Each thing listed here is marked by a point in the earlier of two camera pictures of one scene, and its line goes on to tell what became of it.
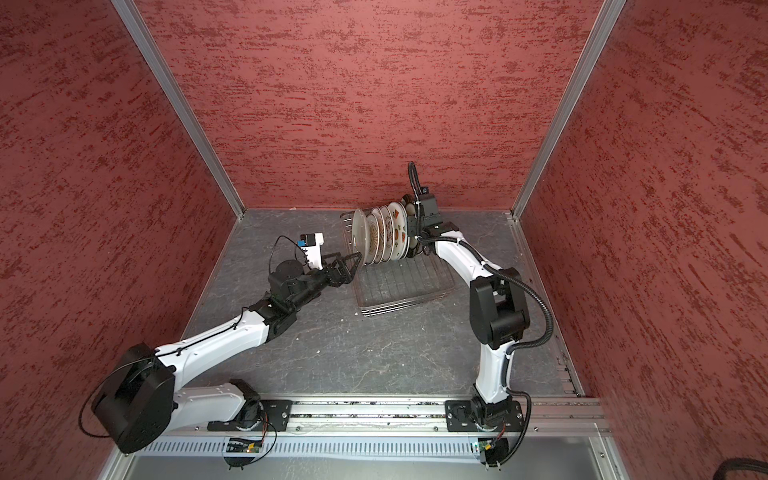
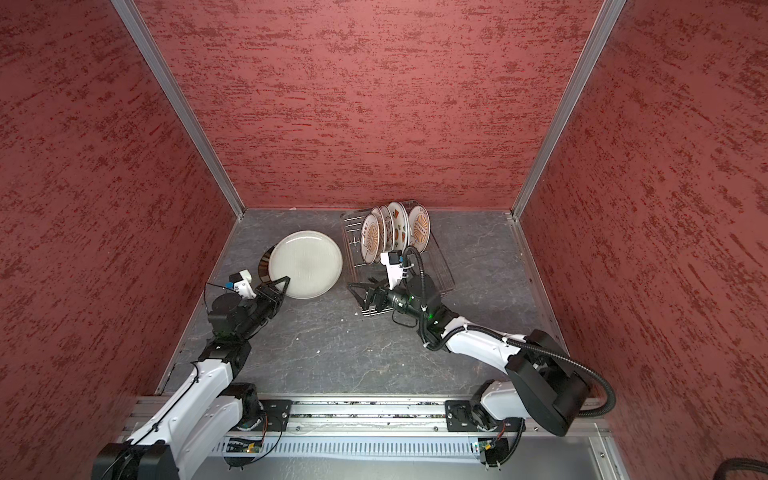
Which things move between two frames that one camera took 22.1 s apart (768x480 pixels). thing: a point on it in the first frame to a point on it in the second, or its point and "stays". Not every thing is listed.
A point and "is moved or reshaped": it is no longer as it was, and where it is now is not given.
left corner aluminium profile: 132,15 stays
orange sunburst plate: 372,238 stays
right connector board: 496,450 stays
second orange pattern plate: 390,232 stays
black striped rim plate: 411,207 to 263,266
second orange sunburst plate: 382,233 stays
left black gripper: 340,280 to 273,297
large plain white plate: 360,237 is moved or reshaped
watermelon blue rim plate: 402,241 stays
